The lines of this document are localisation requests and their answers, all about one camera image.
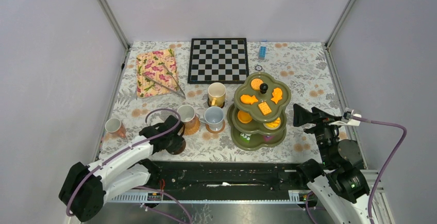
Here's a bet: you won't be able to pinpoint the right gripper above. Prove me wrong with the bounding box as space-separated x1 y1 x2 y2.
292 102 342 166

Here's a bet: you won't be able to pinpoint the yellow fruit tart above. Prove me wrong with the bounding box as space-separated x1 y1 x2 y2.
263 117 281 130

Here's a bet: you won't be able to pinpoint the metal serving tongs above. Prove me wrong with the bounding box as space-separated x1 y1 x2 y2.
142 63 186 99

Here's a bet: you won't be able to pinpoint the square orange cracker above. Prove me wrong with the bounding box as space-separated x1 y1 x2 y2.
258 101 272 116

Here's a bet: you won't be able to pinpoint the grey blue cup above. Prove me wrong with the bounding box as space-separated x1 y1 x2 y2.
199 106 225 125

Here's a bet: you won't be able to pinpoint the kiwi purple cake slice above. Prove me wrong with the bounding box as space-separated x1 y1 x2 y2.
263 135 275 142

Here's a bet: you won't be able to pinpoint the green three-tier serving stand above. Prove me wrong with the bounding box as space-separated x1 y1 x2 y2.
227 72 292 151

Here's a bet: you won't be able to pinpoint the round waffle biscuit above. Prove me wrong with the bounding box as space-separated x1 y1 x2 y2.
250 78 263 91

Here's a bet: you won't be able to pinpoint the orange fish pastry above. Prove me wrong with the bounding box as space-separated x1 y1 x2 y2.
240 94 259 105

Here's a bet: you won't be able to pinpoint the yellow handled mug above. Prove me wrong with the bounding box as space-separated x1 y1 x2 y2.
208 82 226 108

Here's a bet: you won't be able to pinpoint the orange round bun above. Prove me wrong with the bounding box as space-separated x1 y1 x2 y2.
237 110 253 124

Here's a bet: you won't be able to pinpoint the green kiwi cake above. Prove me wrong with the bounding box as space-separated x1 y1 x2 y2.
240 133 251 143

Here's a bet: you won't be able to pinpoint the dark brown coaster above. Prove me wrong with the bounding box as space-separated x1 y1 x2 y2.
166 138 186 155

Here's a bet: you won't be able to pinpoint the woven rattan coaster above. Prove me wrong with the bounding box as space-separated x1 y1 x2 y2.
184 116 200 135

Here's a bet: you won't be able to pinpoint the orange round coaster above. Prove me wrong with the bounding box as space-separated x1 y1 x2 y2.
205 121 226 134

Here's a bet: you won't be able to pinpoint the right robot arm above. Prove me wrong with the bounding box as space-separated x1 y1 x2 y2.
293 104 371 223

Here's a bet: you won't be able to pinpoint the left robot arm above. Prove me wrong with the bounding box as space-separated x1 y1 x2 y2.
58 115 186 222

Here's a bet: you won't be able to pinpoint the floral pastry tray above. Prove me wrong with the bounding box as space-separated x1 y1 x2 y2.
136 48 178 98

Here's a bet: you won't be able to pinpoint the blue rectangular block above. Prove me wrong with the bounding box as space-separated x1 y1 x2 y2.
258 46 266 60

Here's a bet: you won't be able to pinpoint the black white chessboard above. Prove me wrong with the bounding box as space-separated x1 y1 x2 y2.
187 38 249 84

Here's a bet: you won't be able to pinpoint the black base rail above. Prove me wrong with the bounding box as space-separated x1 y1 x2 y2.
94 159 342 203

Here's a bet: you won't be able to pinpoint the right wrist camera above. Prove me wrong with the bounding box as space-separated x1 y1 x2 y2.
329 107 362 126

